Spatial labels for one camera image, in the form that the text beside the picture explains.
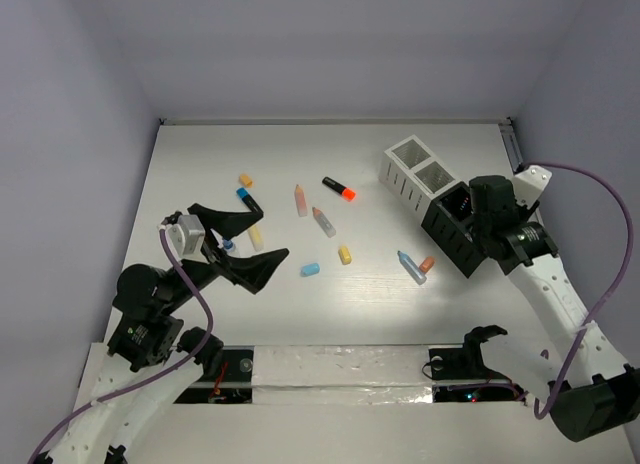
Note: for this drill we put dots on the light blue marker cap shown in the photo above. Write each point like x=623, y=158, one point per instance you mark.
x=310, y=270

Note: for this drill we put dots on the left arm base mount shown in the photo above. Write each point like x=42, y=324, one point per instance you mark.
x=231, y=383

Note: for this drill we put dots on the yellow marker pen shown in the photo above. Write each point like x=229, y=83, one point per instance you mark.
x=256, y=238

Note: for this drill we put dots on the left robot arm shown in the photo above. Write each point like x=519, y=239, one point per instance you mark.
x=164, y=340

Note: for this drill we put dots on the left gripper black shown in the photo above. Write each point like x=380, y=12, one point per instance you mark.
x=216, y=254

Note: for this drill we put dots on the coral orange marker cap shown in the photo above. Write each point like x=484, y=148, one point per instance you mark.
x=427, y=264

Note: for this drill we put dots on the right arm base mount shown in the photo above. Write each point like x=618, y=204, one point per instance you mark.
x=465, y=362

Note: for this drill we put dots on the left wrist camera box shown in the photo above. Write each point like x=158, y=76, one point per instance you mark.
x=185, y=232

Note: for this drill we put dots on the light blue marker pen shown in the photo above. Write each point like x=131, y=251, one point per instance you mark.
x=411, y=268

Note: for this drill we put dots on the orange pencil-shaped marker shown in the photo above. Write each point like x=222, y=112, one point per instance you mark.
x=300, y=201

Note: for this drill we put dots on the black highlighter blue cap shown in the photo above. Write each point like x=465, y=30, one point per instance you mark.
x=249, y=201

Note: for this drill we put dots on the black slotted organizer box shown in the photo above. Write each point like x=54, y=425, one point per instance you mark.
x=449, y=221

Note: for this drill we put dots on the black highlighter orange cap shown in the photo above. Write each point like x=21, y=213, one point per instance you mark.
x=345, y=192

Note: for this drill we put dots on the yellow marker cap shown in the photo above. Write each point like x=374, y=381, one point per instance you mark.
x=344, y=255

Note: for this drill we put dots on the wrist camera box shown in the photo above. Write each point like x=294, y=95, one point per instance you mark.
x=185, y=232
x=529, y=184

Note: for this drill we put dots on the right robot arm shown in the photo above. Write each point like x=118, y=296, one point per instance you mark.
x=595, y=388

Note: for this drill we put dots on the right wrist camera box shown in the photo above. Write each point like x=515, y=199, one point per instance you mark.
x=529, y=184

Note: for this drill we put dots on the white slotted organizer box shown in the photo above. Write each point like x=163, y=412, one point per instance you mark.
x=415, y=175

